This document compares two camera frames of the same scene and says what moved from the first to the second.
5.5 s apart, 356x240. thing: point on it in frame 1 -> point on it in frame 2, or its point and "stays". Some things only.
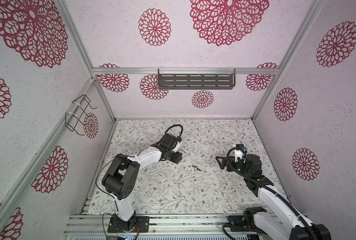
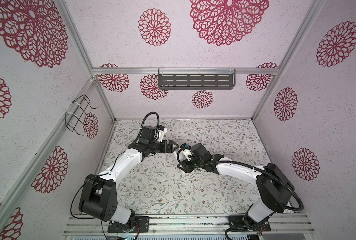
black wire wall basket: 74,119 stays
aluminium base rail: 160,225 stays
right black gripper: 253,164 -> 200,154
